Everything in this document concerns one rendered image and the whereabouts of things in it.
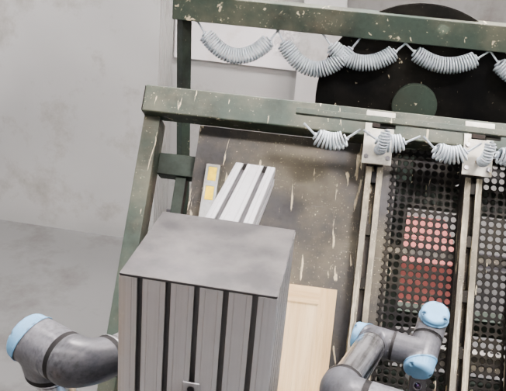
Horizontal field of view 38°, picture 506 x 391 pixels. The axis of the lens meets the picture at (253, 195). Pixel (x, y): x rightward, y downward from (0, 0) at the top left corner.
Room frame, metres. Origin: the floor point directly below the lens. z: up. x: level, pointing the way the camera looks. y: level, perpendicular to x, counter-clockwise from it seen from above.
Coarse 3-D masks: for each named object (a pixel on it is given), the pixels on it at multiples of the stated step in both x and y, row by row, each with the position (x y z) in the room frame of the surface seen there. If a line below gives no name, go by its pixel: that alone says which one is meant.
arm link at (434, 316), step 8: (424, 304) 1.65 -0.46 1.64; (432, 304) 1.64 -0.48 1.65; (440, 304) 1.64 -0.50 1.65; (424, 312) 1.62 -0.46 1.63; (432, 312) 1.62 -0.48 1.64; (440, 312) 1.62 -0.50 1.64; (448, 312) 1.62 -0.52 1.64; (424, 320) 1.61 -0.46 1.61; (432, 320) 1.60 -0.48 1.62; (440, 320) 1.60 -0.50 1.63; (448, 320) 1.61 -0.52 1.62; (416, 328) 1.62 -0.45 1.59; (432, 328) 1.60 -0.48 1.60; (440, 328) 1.60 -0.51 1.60
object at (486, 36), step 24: (192, 0) 2.92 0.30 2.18; (216, 0) 2.92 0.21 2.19; (240, 0) 2.91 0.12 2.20; (264, 0) 2.96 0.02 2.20; (240, 24) 2.91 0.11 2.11; (264, 24) 2.90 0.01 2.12; (288, 24) 2.89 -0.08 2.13; (312, 24) 2.88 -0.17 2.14; (336, 24) 2.87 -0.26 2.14; (360, 24) 2.87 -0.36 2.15; (384, 24) 2.86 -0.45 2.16; (408, 24) 2.85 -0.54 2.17; (432, 24) 2.84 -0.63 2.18; (456, 24) 2.84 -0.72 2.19; (480, 24) 2.83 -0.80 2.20; (504, 24) 2.87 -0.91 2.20; (480, 48) 2.83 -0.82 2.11; (504, 48) 2.82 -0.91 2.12
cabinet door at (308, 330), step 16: (304, 288) 2.20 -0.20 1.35; (320, 288) 2.20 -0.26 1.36; (288, 304) 2.17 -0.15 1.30; (304, 304) 2.17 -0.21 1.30; (320, 304) 2.16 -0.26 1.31; (288, 320) 2.14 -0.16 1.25; (304, 320) 2.14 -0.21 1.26; (320, 320) 2.13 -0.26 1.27; (288, 336) 2.11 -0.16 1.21; (304, 336) 2.11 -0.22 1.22; (320, 336) 2.10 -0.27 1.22; (288, 352) 2.08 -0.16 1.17; (304, 352) 2.08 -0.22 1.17; (320, 352) 2.07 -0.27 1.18; (288, 368) 2.05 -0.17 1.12; (304, 368) 2.05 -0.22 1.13; (320, 368) 2.04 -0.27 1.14; (288, 384) 2.02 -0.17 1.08; (304, 384) 2.02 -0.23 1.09
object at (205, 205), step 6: (204, 180) 2.40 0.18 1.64; (216, 180) 2.40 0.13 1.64; (204, 186) 2.39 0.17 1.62; (216, 186) 2.38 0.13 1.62; (204, 192) 2.37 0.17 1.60; (216, 192) 2.37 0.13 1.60; (204, 204) 2.35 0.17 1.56; (210, 204) 2.35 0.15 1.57; (204, 210) 2.34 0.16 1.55; (204, 216) 2.32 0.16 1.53
